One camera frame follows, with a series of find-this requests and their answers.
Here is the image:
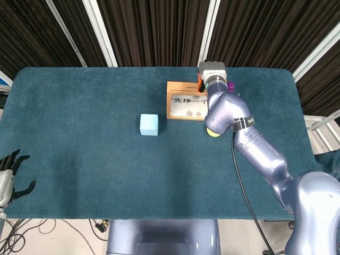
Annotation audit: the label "thin grey-white post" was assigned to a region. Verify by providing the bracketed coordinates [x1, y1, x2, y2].
[45, 0, 88, 67]

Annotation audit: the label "wooden coin box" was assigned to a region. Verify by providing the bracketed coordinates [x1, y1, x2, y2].
[166, 81, 210, 121]

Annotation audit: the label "yellow-green ball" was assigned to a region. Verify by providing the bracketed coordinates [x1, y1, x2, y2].
[206, 127, 222, 139]

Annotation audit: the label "aluminium profile frame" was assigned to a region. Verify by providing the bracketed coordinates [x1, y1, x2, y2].
[303, 110, 340, 154]

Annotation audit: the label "teal table cloth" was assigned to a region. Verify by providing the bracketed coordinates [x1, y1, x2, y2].
[0, 66, 327, 220]

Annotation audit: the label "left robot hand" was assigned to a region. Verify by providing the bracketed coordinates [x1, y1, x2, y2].
[0, 148, 37, 209]

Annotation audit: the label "light blue foam cube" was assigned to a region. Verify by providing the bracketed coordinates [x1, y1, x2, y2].
[139, 113, 159, 136]

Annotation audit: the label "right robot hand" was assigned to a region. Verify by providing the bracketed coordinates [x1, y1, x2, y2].
[197, 60, 228, 93]

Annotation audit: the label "blue-grey robot torso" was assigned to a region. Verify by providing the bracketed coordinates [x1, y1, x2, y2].
[106, 219, 222, 255]

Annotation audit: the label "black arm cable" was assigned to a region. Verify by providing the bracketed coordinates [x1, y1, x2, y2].
[231, 131, 275, 255]

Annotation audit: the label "black velcro arm strap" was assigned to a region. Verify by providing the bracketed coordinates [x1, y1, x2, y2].
[232, 114, 256, 132]

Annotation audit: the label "blue denim jeans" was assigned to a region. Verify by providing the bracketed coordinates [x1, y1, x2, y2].
[314, 150, 340, 183]

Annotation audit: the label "black power plug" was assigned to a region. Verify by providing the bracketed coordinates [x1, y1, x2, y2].
[89, 219, 110, 242]

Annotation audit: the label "dark pleated curtain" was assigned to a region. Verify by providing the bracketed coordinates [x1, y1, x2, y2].
[0, 0, 340, 117]

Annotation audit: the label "black floor cable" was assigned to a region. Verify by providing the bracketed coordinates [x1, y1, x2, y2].
[0, 219, 58, 255]

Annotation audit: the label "white and blue board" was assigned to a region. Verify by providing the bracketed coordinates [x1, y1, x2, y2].
[0, 70, 13, 94]

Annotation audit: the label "wide white post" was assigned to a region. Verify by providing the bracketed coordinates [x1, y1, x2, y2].
[197, 0, 222, 67]
[81, 0, 118, 67]
[292, 23, 340, 82]

